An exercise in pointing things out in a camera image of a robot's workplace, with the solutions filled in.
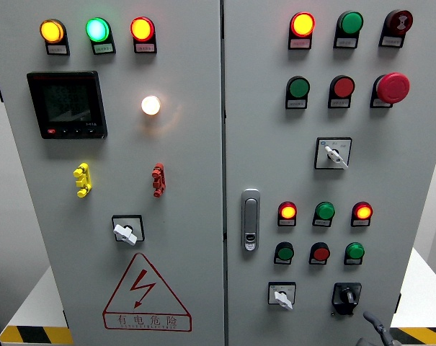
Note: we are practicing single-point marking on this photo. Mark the black knob turn switch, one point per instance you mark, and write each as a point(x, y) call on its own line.
point(347, 296)

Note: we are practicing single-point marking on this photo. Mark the black yellow striped tape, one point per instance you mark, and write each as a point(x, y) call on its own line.
point(34, 336)
point(423, 336)

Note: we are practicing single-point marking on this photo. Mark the small label plate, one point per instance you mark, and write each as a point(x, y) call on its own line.
point(360, 222)
point(390, 41)
point(378, 103)
point(286, 222)
point(352, 262)
point(145, 47)
point(281, 261)
point(345, 42)
point(296, 104)
point(300, 43)
point(316, 262)
point(321, 223)
point(57, 49)
point(338, 103)
point(103, 48)

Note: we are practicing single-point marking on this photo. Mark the small green lamp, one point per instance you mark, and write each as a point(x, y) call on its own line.
point(355, 251)
point(325, 210)

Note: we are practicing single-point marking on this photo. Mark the small red push button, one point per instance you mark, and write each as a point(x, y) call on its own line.
point(321, 253)

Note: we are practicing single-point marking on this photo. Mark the small red lamp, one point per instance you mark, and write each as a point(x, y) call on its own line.
point(362, 211)
point(288, 211)

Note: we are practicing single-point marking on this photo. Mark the small green push button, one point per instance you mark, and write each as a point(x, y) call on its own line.
point(285, 253)

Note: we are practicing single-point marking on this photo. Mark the silver door lock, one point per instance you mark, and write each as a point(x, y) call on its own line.
point(251, 216)

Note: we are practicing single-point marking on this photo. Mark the pale grey cabinet door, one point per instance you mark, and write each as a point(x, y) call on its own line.
point(189, 173)
point(275, 162)

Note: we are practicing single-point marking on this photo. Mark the red warning triangle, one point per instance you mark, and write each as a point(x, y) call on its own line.
point(142, 286)

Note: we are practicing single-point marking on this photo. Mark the large red stop button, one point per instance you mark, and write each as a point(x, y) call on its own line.
point(393, 88)

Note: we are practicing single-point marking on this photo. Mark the large red push button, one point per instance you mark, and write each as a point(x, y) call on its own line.
point(343, 87)

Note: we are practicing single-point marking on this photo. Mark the large green push button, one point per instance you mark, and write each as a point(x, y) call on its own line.
point(299, 87)

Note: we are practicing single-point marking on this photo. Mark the large green lamp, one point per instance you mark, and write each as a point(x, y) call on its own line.
point(97, 29)
point(351, 22)

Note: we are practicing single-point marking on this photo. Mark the dark red buzzer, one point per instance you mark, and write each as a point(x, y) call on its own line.
point(400, 21)

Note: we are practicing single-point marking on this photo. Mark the large red lamp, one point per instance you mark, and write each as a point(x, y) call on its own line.
point(302, 24)
point(142, 29)

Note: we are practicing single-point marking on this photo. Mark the white lamp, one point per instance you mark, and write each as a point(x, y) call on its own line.
point(151, 105)

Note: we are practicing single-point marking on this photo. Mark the black display meter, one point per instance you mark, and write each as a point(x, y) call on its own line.
point(66, 104)

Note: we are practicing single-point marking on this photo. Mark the large yellow lamp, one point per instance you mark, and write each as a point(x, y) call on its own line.
point(52, 31)

